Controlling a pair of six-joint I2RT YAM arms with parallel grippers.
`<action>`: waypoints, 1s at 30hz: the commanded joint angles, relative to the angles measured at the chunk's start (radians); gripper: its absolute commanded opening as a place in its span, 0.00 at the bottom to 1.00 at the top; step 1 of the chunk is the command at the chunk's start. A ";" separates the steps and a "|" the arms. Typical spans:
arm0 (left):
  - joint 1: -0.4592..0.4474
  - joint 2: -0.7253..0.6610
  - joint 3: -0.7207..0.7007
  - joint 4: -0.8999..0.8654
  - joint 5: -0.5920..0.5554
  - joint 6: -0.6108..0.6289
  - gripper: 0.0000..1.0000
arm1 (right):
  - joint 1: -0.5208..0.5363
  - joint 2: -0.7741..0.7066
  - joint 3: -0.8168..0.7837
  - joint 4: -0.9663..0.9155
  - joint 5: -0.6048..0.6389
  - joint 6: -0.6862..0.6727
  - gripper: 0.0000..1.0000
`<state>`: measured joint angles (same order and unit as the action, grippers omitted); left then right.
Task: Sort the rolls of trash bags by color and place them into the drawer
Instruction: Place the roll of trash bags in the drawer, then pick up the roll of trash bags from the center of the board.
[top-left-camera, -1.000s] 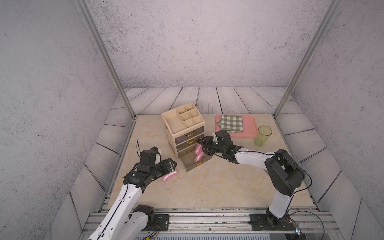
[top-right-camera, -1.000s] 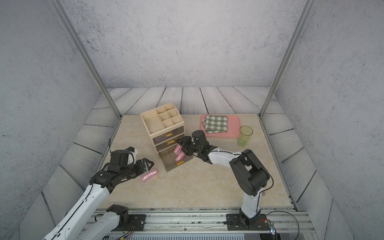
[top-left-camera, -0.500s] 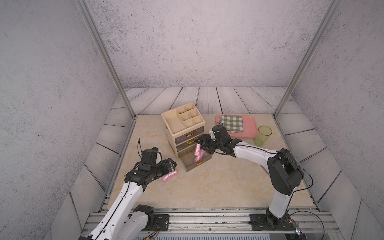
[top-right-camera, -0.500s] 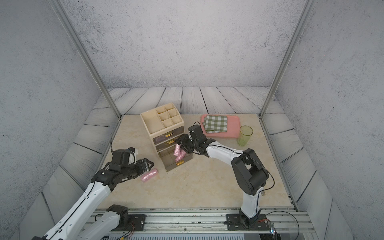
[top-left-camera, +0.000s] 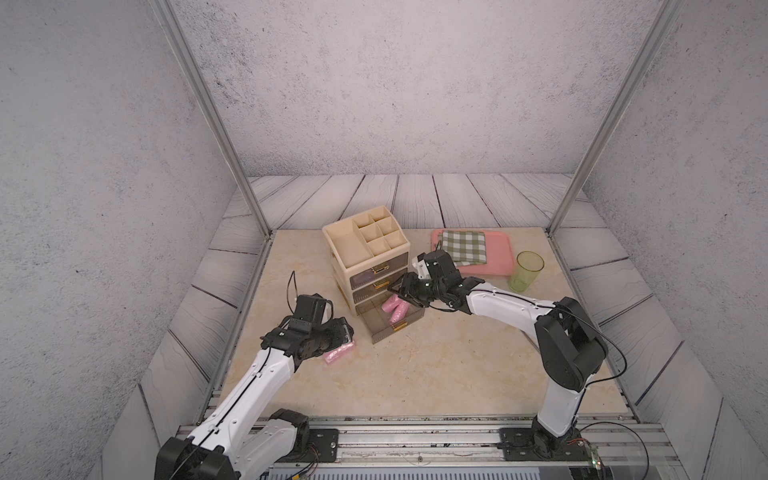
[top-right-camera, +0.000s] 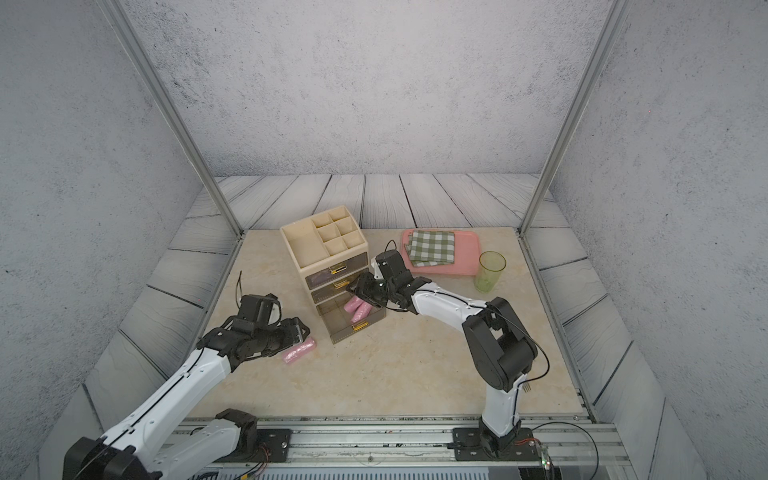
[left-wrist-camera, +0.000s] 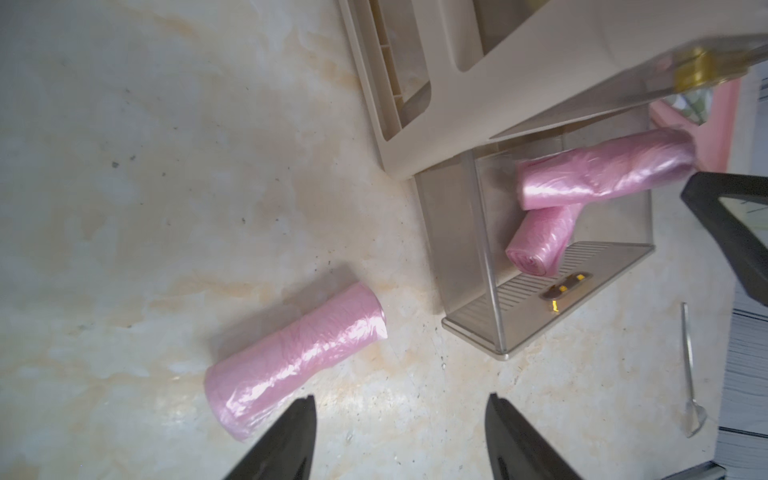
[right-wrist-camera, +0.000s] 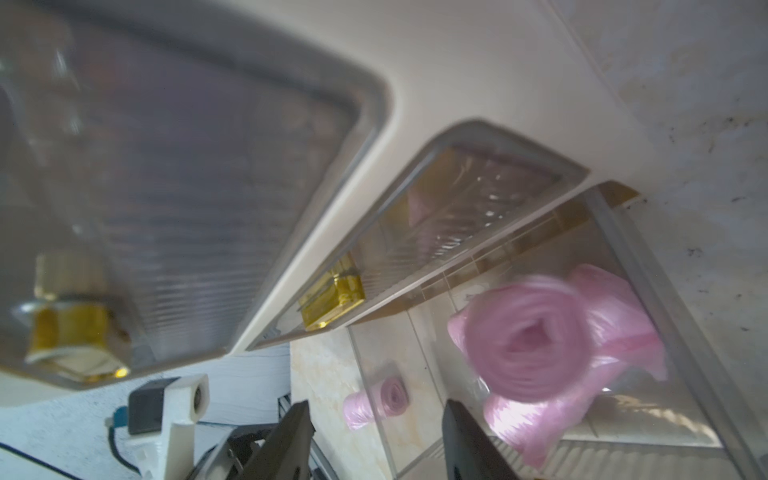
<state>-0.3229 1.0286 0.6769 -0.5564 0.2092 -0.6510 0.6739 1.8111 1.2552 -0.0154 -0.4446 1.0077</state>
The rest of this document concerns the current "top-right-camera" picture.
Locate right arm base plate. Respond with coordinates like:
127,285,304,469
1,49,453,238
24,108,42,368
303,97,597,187
447,427,541,462

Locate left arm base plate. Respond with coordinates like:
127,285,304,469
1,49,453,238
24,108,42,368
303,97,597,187
238,427,292,464

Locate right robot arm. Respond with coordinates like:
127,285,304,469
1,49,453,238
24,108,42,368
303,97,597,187
347,250,541,459

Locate beige drawer organizer cabinet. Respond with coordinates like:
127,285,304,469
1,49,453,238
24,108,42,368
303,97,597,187
280,205,370,306

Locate pink bag roll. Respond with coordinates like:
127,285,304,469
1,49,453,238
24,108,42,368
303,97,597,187
351,301,373,324
282,337,317,364
343,296,363,314

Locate green translucent cup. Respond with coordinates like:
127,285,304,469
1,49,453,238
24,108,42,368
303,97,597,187
474,251,507,293

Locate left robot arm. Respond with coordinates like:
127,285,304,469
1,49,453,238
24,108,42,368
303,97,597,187
62,294,310,479

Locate aluminium frame post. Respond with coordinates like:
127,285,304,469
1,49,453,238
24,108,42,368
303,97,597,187
97,0,244,239
518,0,631,238

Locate right aluminium frame post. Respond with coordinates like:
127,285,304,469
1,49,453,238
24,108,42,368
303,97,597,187
518,0,631,238

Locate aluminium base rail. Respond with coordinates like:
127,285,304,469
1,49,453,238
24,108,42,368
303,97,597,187
257,416,636,479

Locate grey translucent drawer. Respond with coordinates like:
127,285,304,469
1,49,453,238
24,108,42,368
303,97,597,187
310,270,363,304
305,252,368,290
316,292,387,344

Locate pink plastic tray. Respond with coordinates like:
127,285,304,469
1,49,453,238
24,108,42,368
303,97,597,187
398,229,481,276

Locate left aluminium frame post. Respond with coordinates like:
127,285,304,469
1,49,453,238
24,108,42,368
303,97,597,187
97,0,244,239

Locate green checkered cloth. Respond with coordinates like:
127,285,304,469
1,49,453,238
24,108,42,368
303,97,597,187
405,230,456,267

